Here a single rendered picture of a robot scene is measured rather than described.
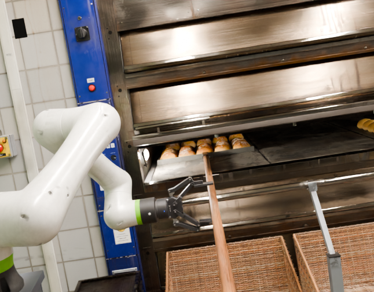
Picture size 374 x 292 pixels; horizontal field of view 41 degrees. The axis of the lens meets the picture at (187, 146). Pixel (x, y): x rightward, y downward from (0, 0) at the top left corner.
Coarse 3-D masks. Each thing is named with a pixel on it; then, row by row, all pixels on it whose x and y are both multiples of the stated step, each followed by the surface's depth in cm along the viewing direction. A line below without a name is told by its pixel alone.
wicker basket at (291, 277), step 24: (264, 240) 233; (168, 264) 228; (216, 264) 233; (240, 264) 232; (264, 264) 232; (288, 264) 220; (168, 288) 212; (192, 288) 232; (216, 288) 232; (240, 288) 231; (264, 288) 230; (288, 288) 230
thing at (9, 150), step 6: (0, 138) 223; (6, 138) 223; (12, 138) 227; (6, 144) 223; (12, 144) 226; (6, 150) 224; (12, 150) 225; (0, 156) 224; (6, 156) 224; (12, 156) 225
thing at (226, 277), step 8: (208, 160) 255; (208, 168) 234; (208, 176) 216; (208, 192) 191; (216, 200) 177; (216, 208) 166; (216, 216) 157; (216, 224) 149; (216, 232) 142; (216, 240) 137; (224, 240) 135; (216, 248) 132; (224, 248) 129; (224, 256) 123; (224, 264) 118; (224, 272) 114; (224, 280) 110; (232, 280) 110; (224, 288) 106; (232, 288) 106
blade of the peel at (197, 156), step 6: (228, 150) 280; (234, 150) 279; (240, 150) 279; (246, 150) 279; (252, 150) 279; (186, 156) 280; (192, 156) 280; (198, 156) 280; (210, 156) 280; (162, 162) 281; (168, 162) 281; (174, 162) 281
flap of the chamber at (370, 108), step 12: (348, 108) 213; (360, 108) 213; (372, 108) 213; (276, 120) 214; (288, 120) 214; (300, 120) 214; (192, 132) 215; (204, 132) 215; (216, 132) 215; (228, 132) 220; (144, 144) 215
